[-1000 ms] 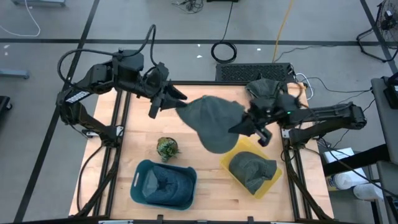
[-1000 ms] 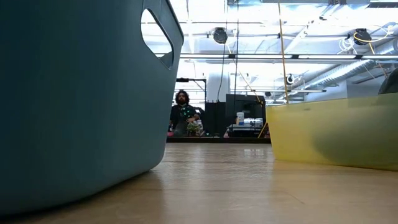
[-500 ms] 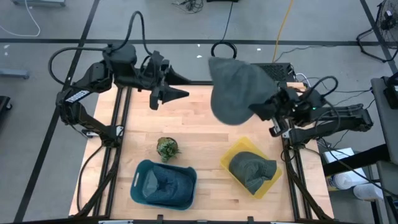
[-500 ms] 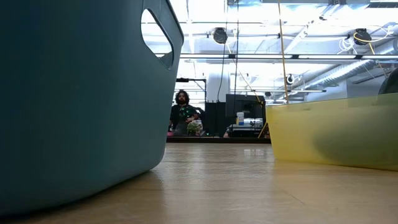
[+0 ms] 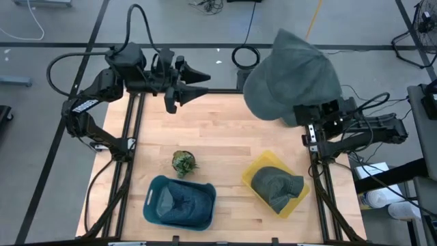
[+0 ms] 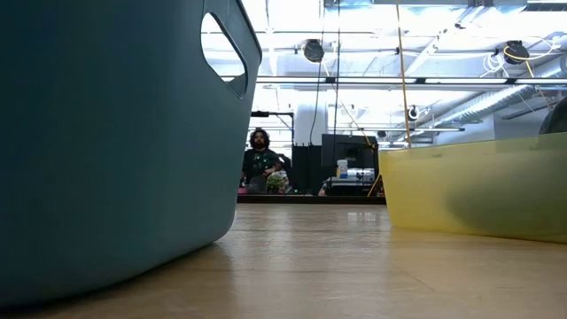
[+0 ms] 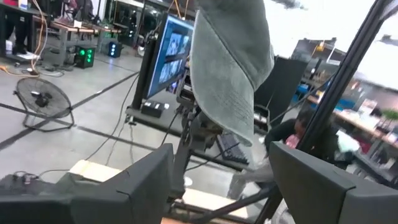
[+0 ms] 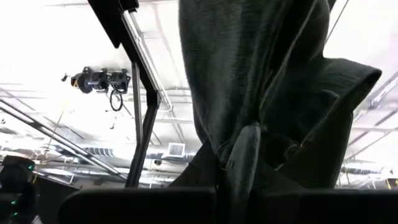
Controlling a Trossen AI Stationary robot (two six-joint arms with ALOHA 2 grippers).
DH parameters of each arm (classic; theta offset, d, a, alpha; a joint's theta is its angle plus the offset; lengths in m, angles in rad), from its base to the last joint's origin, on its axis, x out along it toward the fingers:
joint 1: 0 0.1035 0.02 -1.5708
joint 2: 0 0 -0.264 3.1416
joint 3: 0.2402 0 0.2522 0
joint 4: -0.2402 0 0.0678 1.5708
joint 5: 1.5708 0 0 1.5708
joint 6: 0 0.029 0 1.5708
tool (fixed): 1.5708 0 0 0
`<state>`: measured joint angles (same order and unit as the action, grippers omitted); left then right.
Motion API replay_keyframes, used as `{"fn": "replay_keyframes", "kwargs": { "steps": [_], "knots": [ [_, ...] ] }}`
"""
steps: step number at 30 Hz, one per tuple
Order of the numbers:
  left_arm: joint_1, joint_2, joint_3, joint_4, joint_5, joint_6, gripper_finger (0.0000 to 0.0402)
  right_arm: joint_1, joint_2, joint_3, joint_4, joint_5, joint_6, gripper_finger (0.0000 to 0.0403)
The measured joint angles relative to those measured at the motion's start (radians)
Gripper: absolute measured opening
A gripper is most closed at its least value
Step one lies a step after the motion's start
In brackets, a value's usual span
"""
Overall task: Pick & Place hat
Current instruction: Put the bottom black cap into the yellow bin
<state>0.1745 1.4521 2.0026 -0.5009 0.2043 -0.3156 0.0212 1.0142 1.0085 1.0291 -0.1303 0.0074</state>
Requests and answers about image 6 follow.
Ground teal plastic bin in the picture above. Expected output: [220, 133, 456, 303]
[0, 0, 263, 309]

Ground green denim cap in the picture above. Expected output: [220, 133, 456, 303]
[537, 96, 567, 136]
[442, 190, 567, 244]

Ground person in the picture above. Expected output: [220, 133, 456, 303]
[241, 128, 284, 195]

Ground light green potted plant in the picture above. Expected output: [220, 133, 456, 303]
[265, 172, 290, 195]

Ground black upright case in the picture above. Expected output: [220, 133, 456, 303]
[291, 144, 323, 196]

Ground yellow plastic bin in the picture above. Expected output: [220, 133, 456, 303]
[378, 131, 567, 245]

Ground long light rail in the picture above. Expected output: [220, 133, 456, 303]
[221, 75, 567, 86]

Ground silver ventilation duct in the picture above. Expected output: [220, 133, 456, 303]
[416, 83, 540, 129]

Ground white wire bundle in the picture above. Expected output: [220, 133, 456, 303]
[481, 51, 510, 79]

